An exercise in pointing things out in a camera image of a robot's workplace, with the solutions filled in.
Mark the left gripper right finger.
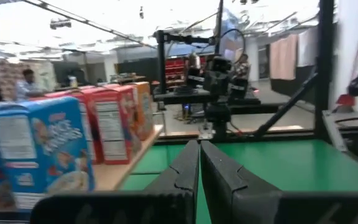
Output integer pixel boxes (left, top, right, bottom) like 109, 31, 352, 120
200, 140, 358, 224

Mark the green table mat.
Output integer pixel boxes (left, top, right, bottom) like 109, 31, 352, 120
119, 139, 358, 224

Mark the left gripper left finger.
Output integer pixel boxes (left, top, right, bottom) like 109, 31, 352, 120
30, 139, 201, 224

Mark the dark wall panel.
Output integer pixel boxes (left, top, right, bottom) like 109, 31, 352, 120
116, 57, 161, 83

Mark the white hanging cloth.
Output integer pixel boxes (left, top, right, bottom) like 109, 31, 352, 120
296, 27, 319, 68

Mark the pink hanging cloth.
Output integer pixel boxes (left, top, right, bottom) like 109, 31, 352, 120
268, 34, 300, 81

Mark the pink Froot Loops box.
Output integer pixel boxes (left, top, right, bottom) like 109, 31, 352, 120
84, 84, 143, 166
44, 89, 98, 165

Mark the black rig frame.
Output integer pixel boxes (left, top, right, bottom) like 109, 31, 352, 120
152, 0, 338, 146

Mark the blue Rice Krispies box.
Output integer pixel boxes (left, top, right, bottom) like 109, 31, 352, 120
0, 95, 95, 214

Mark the orange patterned tapestry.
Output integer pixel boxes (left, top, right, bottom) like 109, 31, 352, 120
0, 60, 55, 101

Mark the person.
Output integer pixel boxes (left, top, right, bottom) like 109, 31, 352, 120
14, 68, 45, 102
233, 53, 251, 82

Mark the black boom stand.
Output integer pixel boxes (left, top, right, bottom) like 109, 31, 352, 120
154, 29, 220, 94

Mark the orange Mini Wheats box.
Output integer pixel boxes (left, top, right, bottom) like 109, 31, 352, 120
131, 81, 155, 141

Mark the grey metal bracket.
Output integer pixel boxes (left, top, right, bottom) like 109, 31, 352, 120
321, 109, 358, 170

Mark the red storage rack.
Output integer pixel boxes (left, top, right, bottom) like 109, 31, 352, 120
165, 55, 208, 88

